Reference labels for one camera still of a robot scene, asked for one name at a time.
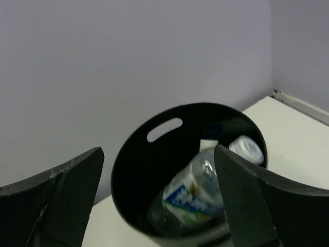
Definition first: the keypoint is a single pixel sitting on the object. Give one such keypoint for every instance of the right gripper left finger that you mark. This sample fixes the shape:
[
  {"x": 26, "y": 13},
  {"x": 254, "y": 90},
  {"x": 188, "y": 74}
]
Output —
[{"x": 52, "y": 208}]

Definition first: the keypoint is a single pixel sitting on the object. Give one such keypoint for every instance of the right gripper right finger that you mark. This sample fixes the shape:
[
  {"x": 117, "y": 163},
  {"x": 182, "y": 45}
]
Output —
[{"x": 266, "y": 209}]

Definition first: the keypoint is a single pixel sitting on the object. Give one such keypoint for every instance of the small bottle black cap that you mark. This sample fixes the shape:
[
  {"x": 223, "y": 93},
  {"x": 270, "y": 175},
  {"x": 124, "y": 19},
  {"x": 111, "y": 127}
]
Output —
[{"x": 246, "y": 148}]

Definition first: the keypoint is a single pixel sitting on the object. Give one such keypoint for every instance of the water bottle white green label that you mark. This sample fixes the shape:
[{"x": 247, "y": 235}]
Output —
[{"x": 192, "y": 198}]

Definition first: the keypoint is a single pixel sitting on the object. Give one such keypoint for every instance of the black cylindrical bin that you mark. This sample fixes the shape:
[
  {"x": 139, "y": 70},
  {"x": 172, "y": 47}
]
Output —
[{"x": 162, "y": 147}]

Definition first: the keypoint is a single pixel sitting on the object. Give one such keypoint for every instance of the metal table edge rail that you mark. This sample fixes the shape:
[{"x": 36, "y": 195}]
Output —
[{"x": 303, "y": 107}]

